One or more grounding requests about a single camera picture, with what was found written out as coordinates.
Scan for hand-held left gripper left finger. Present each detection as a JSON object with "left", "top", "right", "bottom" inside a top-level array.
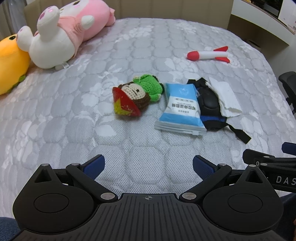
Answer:
[{"left": 34, "top": 155, "right": 118, "bottom": 202}]

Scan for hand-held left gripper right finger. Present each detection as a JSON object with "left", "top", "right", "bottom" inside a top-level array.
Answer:
[{"left": 179, "top": 155, "right": 265, "bottom": 202}]

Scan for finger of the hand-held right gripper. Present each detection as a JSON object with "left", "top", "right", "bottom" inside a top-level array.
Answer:
[
  {"left": 282, "top": 142, "right": 296, "bottom": 154},
  {"left": 242, "top": 149, "right": 296, "bottom": 168}
]

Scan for blue white wipes packet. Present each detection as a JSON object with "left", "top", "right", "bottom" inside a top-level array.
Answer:
[{"left": 154, "top": 83, "right": 207, "bottom": 136}]

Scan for black blue knee pad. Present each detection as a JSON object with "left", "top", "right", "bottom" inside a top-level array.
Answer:
[{"left": 187, "top": 77, "right": 252, "bottom": 144}]

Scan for white wet wipe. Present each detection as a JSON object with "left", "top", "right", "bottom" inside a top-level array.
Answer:
[{"left": 206, "top": 77, "right": 243, "bottom": 117}]

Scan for person's right leg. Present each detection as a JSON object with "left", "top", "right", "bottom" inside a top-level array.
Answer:
[{"left": 279, "top": 191, "right": 296, "bottom": 241}]

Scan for person's leg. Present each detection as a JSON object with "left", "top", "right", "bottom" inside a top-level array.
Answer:
[
  {"left": 279, "top": 191, "right": 296, "bottom": 241},
  {"left": 0, "top": 217, "right": 22, "bottom": 241}
]

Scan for black office chair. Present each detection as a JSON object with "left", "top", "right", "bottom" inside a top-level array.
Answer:
[{"left": 279, "top": 71, "right": 296, "bottom": 115}]

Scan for crochet doll with green hat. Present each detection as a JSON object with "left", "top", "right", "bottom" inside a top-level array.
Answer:
[{"left": 112, "top": 74, "right": 165, "bottom": 117}]

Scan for person's left leg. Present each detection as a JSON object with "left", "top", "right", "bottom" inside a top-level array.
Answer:
[{"left": 0, "top": 217, "right": 22, "bottom": 241}]

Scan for red white toy rocket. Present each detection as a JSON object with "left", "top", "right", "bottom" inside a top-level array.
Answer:
[{"left": 187, "top": 46, "right": 231, "bottom": 63}]

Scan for white desk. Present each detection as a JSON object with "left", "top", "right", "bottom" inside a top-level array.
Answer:
[{"left": 228, "top": 0, "right": 296, "bottom": 47}]

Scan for grey quilted mattress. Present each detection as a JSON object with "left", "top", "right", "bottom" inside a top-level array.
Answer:
[{"left": 0, "top": 17, "right": 296, "bottom": 200}]

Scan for yellow plush toy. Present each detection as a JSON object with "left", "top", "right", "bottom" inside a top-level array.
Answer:
[{"left": 0, "top": 34, "right": 31, "bottom": 95}]

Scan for pink white plush rabbit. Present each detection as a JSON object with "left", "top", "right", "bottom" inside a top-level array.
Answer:
[{"left": 17, "top": 0, "right": 116, "bottom": 70}]

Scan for light curtain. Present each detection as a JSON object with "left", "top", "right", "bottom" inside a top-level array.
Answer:
[{"left": 0, "top": 0, "right": 26, "bottom": 40}]

